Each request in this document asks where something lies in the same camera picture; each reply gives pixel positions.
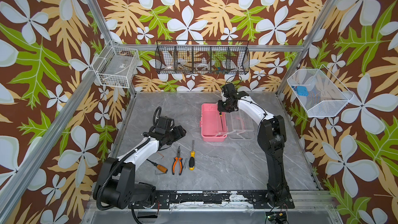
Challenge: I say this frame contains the pink plastic tool box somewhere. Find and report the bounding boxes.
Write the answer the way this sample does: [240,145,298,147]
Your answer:
[200,103,255,143]

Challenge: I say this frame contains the yellow black nut driver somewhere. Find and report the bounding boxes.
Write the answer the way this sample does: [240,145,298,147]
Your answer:
[189,140,195,171]

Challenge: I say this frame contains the thin black yellow screwdriver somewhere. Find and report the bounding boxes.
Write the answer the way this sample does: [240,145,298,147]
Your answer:
[219,112,224,132]

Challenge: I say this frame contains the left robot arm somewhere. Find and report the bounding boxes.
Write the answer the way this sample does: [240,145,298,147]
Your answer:
[93,116,187,211]

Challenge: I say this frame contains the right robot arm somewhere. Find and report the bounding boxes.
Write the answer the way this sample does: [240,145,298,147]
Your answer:
[217,83,295,209]

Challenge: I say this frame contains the small silver socket bit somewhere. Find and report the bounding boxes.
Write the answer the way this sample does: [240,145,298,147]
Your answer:
[183,158,188,170]

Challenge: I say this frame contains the blue object in basket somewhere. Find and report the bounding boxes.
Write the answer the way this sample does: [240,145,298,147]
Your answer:
[295,86,309,97]

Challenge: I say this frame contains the orange handled pliers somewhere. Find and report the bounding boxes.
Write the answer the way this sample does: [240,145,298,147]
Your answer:
[172,146,183,175]

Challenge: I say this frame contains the orange handled screwdriver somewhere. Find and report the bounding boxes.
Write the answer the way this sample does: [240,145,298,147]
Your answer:
[147,159,168,174]

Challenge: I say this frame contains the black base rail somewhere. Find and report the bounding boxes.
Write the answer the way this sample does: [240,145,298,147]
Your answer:
[128,189,295,209]

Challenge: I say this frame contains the black wire basket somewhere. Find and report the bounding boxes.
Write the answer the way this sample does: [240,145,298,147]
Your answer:
[154,40,250,75]

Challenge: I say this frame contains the white wire basket left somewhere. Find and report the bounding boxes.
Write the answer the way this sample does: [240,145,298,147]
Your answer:
[93,45,140,88]

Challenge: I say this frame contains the white wire basket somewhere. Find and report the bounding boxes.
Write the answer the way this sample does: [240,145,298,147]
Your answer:
[287,68,354,118]
[93,45,140,88]

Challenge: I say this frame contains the white wire basket right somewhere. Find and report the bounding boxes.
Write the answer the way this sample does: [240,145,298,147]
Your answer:
[287,68,354,118]

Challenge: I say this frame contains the aluminium frame post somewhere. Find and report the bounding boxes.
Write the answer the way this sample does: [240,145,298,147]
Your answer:
[87,0,136,97]

